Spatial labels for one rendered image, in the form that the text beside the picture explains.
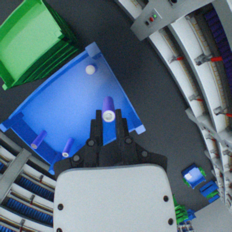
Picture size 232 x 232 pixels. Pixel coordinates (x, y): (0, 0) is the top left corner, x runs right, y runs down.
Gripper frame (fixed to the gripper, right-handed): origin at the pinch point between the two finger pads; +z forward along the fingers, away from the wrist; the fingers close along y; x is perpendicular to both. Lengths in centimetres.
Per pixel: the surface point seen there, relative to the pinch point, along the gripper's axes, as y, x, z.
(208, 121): 62, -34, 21
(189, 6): 19.0, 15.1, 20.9
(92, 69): -2.6, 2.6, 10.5
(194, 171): 105, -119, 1
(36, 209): -58, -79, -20
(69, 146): -11.3, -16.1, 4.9
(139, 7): 15, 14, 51
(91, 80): -3.8, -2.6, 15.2
